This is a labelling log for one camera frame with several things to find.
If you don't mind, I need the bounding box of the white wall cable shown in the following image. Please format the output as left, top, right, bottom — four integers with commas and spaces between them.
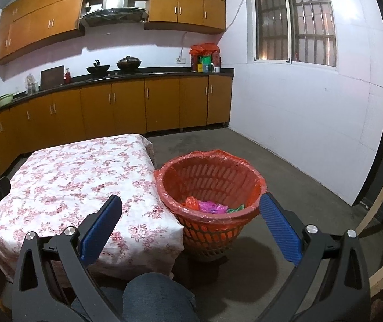
180, 0, 250, 61

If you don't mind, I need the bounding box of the red plastic basket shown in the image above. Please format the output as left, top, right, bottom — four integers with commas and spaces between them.
154, 148, 268, 224
155, 150, 266, 263

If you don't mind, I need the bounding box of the person's right leg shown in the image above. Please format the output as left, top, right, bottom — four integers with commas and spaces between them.
122, 273, 197, 322

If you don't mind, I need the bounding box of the floral tablecloth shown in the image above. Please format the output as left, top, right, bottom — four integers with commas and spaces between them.
0, 133, 183, 280

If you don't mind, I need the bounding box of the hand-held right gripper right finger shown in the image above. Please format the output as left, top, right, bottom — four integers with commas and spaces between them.
255, 192, 371, 322

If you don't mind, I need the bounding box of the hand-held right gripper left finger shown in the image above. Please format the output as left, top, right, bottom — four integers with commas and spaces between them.
12, 194, 123, 322

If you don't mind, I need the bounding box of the barred window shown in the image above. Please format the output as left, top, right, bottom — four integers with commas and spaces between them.
245, 0, 338, 71

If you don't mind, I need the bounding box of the wooden wall cabinet unit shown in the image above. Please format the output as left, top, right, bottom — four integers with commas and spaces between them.
144, 0, 227, 35
0, 0, 89, 66

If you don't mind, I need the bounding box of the black kitchen countertop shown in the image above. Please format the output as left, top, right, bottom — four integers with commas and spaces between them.
0, 68, 235, 119

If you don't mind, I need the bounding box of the steel range hood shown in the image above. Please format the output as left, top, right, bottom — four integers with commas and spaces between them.
79, 0, 148, 27

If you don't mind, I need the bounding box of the black wok with domed lid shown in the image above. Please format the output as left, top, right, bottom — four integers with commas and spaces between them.
117, 55, 142, 72

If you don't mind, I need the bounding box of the black wok with knob lid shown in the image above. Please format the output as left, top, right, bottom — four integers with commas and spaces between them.
86, 59, 111, 75

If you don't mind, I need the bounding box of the jar with plastic bag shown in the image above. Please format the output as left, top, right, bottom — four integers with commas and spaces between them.
25, 74, 39, 95

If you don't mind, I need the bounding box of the magenta plastic bag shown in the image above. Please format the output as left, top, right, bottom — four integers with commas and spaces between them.
197, 200, 230, 214

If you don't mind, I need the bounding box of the dark cutting board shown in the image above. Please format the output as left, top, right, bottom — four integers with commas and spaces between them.
40, 66, 65, 90

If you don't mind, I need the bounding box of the red bag over rack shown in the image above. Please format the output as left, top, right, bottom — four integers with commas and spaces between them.
190, 43, 221, 72

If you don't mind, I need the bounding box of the wooden base cabinet run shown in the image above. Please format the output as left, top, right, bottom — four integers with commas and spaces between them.
0, 74, 234, 178

